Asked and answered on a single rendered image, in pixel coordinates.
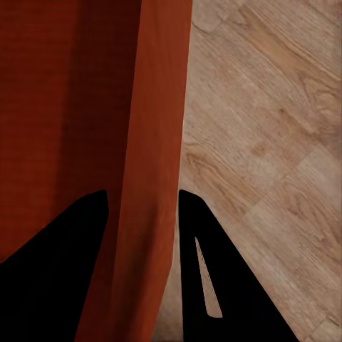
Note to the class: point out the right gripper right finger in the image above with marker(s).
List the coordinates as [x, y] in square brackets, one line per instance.
[249, 315]

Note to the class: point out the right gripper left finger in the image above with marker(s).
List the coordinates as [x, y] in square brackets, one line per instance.
[43, 285]

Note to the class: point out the storage box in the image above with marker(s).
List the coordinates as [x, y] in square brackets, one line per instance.
[92, 97]

